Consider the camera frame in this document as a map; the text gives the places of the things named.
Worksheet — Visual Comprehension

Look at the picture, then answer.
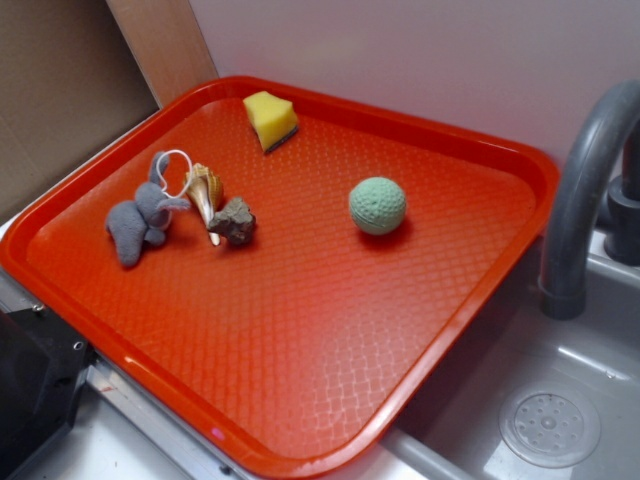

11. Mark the sink drain strainer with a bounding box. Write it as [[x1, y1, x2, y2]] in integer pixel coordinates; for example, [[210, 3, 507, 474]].
[[498, 381, 601, 469]]

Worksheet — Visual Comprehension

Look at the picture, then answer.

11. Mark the tan spiral seashell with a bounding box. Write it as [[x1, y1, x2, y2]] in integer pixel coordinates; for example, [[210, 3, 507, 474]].
[[183, 163, 224, 246]]

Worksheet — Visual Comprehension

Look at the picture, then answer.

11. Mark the yellow sponge piece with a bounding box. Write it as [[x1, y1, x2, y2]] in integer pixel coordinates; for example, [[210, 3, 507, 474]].
[[243, 91, 299, 153]]

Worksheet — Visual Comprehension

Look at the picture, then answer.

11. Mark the grey curved faucet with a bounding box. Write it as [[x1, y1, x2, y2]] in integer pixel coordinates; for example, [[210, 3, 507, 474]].
[[539, 79, 639, 320]]

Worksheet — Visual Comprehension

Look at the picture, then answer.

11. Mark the brown cardboard panel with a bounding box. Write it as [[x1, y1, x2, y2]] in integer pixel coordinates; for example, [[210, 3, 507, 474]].
[[1, 1, 157, 221]]

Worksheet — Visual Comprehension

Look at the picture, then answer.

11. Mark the grey rock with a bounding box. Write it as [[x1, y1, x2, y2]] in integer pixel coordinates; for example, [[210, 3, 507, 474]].
[[207, 197, 257, 246]]

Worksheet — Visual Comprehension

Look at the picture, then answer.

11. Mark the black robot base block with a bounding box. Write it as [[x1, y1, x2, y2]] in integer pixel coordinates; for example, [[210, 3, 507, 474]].
[[1, 309, 93, 479]]

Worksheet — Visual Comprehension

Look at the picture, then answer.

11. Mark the red plastic tray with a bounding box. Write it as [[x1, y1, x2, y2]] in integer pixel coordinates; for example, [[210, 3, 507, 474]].
[[1, 77, 559, 479]]

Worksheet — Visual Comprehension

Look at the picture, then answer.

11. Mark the grey plastic sink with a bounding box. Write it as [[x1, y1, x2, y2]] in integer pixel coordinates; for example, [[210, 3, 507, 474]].
[[383, 246, 639, 479]]

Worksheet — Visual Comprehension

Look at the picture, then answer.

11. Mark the green dimpled ball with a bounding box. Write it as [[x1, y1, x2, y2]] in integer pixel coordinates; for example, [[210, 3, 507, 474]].
[[348, 177, 407, 236]]

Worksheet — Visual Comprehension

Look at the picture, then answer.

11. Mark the grey plush elephant toy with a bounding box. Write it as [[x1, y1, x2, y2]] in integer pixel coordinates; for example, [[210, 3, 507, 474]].
[[105, 149, 193, 268]]

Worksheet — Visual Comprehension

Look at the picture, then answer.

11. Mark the wooden board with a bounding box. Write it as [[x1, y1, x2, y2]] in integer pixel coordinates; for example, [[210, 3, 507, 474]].
[[107, 0, 219, 108]]

